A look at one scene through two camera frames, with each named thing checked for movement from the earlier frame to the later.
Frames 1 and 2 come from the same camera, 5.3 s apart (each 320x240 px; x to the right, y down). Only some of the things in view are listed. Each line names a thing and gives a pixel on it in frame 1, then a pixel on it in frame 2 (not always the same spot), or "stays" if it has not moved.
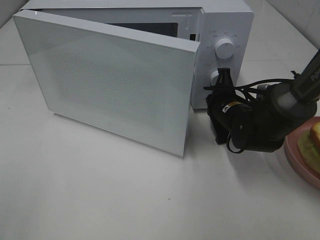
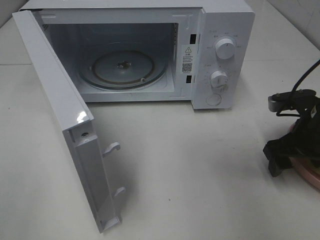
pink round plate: x=302 y=168 stays
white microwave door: x=137 y=85 -> x=75 y=120
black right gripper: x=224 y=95 -> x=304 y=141
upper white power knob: x=224 y=48 stays
